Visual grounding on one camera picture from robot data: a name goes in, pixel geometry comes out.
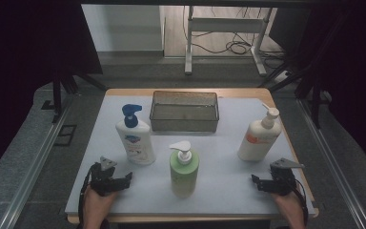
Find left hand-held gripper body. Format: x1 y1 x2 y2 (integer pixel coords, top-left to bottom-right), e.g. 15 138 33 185
89 156 125 197

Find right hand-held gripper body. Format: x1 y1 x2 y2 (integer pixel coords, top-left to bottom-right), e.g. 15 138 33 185
268 157 306 197

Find white bottle with blue pump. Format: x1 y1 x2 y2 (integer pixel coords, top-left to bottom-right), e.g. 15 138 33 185
114 103 157 166

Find cream pump bottle orange label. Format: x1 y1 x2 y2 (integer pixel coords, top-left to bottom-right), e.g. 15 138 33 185
236 103 283 162

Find green bottle with white pump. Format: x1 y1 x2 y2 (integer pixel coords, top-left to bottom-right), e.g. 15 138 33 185
169 140 200 198

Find grey metal mesh basket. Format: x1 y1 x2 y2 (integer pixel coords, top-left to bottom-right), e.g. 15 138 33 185
149 91 220 134

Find person's left hand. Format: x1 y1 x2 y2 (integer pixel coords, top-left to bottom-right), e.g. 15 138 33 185
83 185 119 222

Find person's right hand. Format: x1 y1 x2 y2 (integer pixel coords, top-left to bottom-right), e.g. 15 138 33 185
271 189 306 222

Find light blue table mat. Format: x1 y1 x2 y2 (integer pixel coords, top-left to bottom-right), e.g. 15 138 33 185
65 94 317 218

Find black metal stand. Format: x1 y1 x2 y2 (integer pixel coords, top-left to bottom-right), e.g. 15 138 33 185
258 60 332 129
51 72 109 124

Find dark curtain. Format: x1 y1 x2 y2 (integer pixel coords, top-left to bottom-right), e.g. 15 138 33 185
0 0 105 185
268 0 366 179

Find white cabinet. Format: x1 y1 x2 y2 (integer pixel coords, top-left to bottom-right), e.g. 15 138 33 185
81 4 166 53

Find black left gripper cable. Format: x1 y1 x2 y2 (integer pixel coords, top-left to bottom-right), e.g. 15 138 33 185
77 165 95 229

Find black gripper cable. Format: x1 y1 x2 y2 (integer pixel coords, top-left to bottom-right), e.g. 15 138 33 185
77 165 95 229
294 179 310 227

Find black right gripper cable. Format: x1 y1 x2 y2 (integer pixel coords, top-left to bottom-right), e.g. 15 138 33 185
294 179 310 227

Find aluminium floor rail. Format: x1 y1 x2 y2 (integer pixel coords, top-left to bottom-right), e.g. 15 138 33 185
0 94 76 229
296 98 366 229

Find black floor cables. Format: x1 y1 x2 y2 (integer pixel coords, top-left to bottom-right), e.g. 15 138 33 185
190 6 289 70

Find white desk frame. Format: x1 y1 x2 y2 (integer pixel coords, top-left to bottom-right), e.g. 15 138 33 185
184 5 273 76

